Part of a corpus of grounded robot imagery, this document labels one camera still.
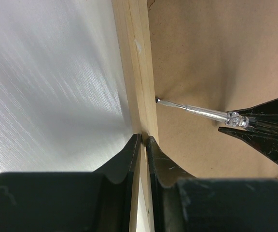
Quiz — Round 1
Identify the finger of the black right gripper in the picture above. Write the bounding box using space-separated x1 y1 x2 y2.
218 127 278 165
235 98 278 121

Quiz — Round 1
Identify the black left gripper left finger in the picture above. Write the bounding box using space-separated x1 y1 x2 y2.
0 134 141 232

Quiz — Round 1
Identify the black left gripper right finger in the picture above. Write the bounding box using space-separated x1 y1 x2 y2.
146 137 278 232

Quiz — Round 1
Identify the clear handled screwdriver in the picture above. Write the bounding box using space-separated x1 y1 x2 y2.
157 98 278 137

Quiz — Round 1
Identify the wooden picture frame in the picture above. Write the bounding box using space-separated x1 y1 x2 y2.
112 0 278 232

